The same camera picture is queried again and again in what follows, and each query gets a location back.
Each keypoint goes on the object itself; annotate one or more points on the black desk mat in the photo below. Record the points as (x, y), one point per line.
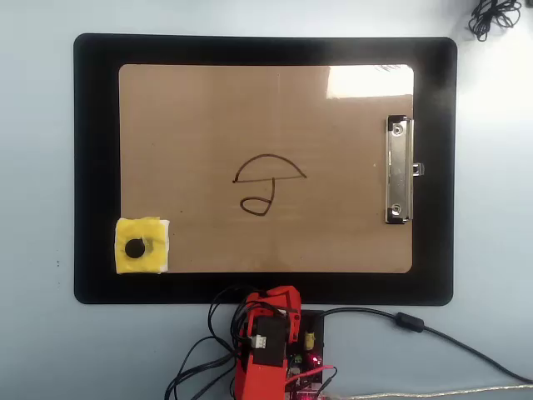
(96, 125)

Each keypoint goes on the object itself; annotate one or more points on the black controller board base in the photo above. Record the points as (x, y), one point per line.
(310, 329)

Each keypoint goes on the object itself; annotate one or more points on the brown clipboard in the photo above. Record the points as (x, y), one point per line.
(266, 125)

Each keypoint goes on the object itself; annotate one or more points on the metal clipboard clip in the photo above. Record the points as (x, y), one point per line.
(399, 175)

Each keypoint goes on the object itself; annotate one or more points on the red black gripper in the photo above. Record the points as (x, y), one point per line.
(262, 306)

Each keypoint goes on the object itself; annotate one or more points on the yellow sponge with black knob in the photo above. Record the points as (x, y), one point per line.
(142, 246)

